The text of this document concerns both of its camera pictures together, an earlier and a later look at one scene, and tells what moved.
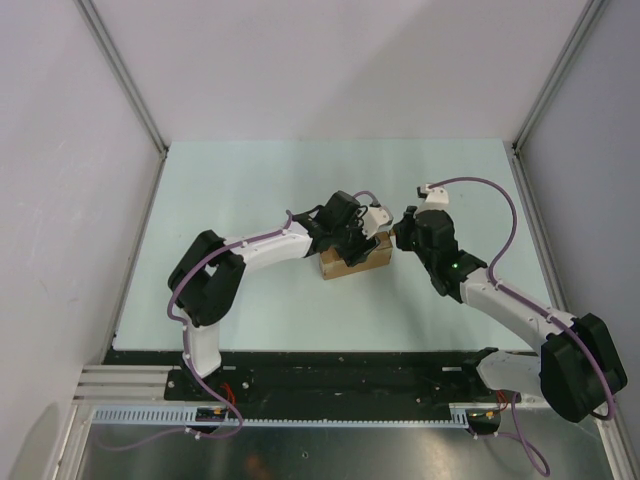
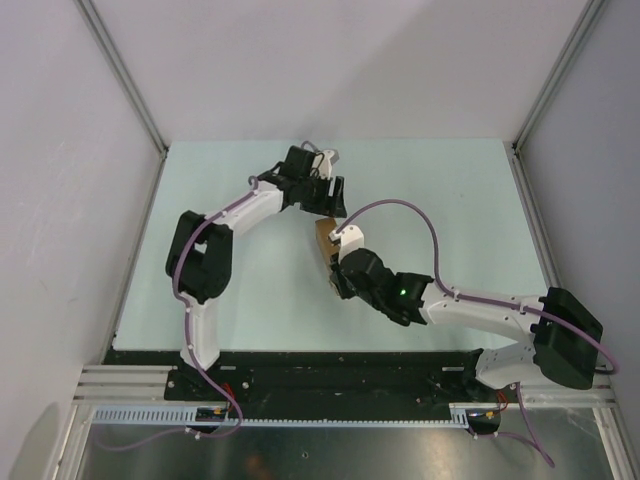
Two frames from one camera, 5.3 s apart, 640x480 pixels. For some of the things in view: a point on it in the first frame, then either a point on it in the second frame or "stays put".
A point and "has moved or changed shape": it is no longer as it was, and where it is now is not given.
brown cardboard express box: (333, 265) has moved or changed shape
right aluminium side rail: (521, 174) stays put
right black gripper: (401, 229) → (338, 277)
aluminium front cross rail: (122, 383) stays put
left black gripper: (362, 247) → (331, 206)
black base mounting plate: (320, 377) stays put
